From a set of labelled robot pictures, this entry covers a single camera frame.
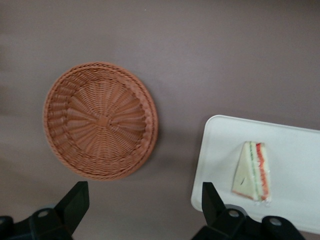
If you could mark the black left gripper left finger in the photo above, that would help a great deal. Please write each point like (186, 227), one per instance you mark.
(72, 207)

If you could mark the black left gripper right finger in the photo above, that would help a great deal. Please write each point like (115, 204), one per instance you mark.
(215, 215)

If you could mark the triangular sandwich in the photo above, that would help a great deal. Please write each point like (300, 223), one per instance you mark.
(250, 175)

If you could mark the round brown wicker basket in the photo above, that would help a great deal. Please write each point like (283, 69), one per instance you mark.
(100, 122)

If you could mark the cream rectangular tray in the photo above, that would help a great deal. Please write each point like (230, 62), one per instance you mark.
(287, 150)

